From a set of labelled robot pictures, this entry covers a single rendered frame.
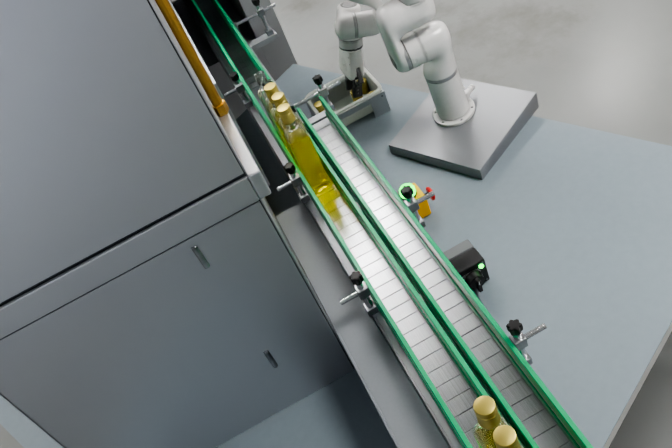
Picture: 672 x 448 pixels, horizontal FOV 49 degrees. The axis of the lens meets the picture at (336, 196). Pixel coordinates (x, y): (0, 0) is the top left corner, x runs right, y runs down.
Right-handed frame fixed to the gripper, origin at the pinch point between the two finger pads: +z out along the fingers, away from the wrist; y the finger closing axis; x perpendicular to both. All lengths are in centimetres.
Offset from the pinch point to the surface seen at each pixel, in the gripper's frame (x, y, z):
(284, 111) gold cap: -36, 43, -25
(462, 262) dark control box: -9, 86, 1
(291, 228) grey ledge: -40, 51, 5
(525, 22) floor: 134, -98, 49
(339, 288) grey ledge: -38, 78, 4
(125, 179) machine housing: -77, 90, -50
